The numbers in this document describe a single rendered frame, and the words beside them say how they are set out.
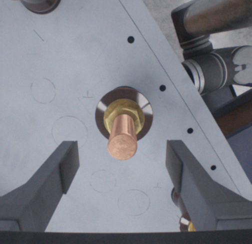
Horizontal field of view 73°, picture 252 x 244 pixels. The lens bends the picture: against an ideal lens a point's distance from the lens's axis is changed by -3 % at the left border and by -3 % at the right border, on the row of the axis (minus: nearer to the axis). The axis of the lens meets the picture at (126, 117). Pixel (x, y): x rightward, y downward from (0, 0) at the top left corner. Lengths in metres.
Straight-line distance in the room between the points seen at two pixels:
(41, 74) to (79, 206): 0.33
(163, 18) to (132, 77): 1.48
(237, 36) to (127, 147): 1.92
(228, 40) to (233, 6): 1.55
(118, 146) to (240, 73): 0.47
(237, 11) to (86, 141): 0.41
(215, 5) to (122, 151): 0.41
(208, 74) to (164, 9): 1.38
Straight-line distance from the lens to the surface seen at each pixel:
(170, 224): 0.55
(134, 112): 0.24
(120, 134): 0.17
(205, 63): 0.52
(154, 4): 1.84
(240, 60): 0.57
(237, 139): 1.10
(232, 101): 1.45
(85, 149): 0.41
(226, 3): 0.47
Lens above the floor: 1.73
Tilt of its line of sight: 75 degrees down
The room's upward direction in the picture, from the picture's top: 180 degrees counter-clockwise
